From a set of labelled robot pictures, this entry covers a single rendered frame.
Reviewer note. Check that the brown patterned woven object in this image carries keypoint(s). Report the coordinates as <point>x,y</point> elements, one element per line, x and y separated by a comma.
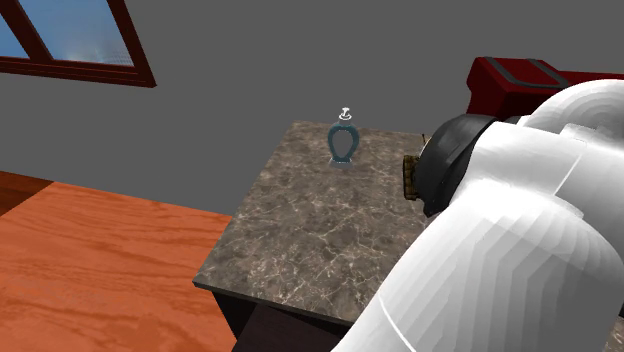
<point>410,178</point>

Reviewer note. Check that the teal soap dispenser bottle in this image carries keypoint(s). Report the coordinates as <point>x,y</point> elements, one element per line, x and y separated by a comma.
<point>343,139</point>

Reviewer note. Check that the dark wood framed window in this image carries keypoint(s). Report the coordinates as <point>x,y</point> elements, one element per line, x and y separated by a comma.
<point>63,34</point>

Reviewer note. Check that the marble top dark table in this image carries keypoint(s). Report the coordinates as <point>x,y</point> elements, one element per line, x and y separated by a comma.
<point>312,229</point>

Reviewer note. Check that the dark red block grey trim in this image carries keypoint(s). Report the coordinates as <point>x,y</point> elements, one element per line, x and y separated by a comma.
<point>492,85</point>

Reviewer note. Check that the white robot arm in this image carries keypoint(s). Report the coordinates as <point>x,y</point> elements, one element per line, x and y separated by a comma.
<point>507,234</point>

